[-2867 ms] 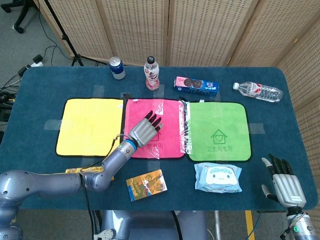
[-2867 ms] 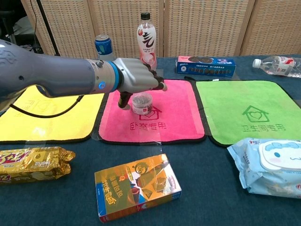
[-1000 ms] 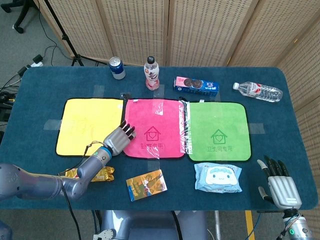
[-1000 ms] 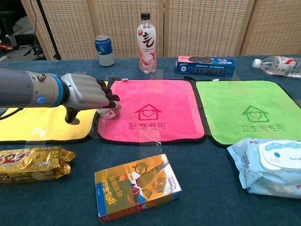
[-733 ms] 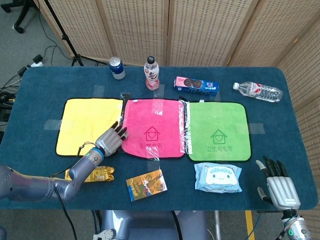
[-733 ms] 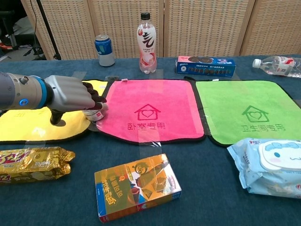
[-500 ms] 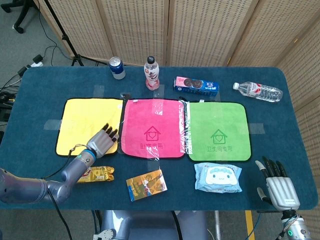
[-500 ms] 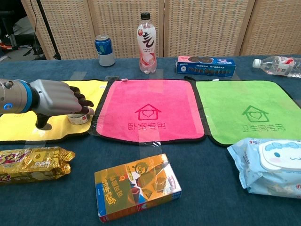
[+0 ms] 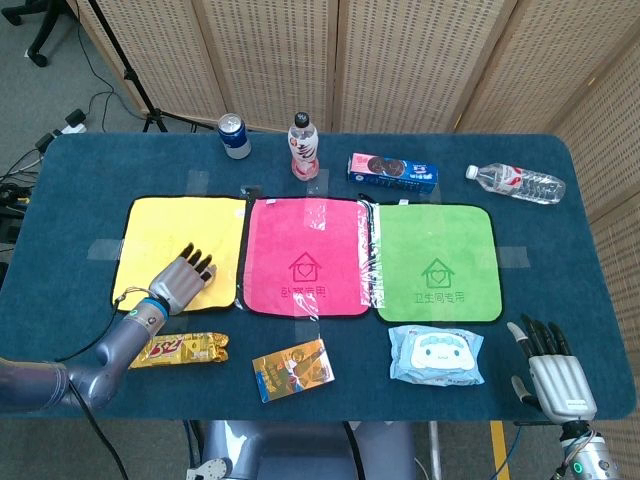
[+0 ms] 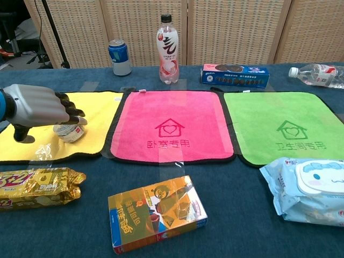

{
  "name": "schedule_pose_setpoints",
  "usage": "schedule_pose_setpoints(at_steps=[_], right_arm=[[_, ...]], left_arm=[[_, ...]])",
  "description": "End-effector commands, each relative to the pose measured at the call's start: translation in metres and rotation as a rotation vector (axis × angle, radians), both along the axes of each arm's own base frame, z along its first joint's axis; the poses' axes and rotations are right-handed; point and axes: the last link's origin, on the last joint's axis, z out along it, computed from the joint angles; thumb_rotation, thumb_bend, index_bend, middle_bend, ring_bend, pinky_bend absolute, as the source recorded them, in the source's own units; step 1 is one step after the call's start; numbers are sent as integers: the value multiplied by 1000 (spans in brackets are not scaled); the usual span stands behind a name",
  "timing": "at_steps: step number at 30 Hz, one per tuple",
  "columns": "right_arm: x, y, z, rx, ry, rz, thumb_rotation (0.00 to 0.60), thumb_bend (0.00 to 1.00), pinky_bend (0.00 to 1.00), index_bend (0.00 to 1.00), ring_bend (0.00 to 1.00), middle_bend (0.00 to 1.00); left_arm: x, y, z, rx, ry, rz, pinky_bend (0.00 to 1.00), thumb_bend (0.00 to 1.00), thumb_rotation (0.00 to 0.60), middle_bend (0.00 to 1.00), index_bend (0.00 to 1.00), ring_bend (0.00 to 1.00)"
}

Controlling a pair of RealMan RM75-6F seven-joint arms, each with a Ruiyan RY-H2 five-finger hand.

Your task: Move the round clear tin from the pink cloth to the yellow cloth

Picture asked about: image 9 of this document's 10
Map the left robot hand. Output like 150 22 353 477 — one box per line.
148 242 219 317

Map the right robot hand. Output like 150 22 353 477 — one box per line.
506 313 599 426

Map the colourful snack packet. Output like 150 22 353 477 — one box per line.
251 338 336 404

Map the blue cookie box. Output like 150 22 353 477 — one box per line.
347 152 440 195

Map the yellow microfiber cloth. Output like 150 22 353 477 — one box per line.
110 195 247 314

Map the gold snack package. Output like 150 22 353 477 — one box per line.
128 331 231 370

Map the clear tape strip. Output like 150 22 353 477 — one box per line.
186 169 211 195
293 294 322 344
87 238 125 261
497 245 531 268

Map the pink microfiber cloth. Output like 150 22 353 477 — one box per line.
241 196 374 319

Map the light blue wet wipes pack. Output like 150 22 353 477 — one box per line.
388 324 486 387

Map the blue soda can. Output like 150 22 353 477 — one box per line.
217 113 252 160

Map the pink label drink bottle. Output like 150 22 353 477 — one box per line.
286 112 321 181

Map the green microfiber cloth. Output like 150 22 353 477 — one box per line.
372 201 504 325

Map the white power strip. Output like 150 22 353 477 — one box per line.
34 109 89 151

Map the clear water bottle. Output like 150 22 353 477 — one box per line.
465 162 567 205

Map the black tripod stand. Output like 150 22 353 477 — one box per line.
87 0 216 134

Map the grey robot torso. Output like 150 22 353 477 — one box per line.
187 419 419 480

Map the black office chair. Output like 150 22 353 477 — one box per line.
0 0 76 69

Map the woven folding screen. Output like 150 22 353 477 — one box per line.
74 0 640 480

